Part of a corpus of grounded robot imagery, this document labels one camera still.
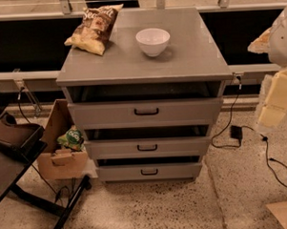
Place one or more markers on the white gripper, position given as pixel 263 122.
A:
pixel 282 42

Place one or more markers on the grey drawer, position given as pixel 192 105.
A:
pixel 152 172
pixel 145 113
pixel 146 147

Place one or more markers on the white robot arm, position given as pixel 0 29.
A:
pixel 274 42

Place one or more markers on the grey drawer cabinet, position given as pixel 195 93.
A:
pixel 191 67

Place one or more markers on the grey bottom drawer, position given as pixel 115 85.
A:
pixel 152 172

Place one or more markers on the grey top drawer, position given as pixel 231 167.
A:
pixel 145 113

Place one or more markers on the white bowl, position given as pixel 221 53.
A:
pixel 152 42

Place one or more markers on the brown yellow chip bag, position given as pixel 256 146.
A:
pixel 94 32

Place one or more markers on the green snack bag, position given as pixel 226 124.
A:
pixel 71 139

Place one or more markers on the cardboard box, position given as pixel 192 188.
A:
pixel 57 162

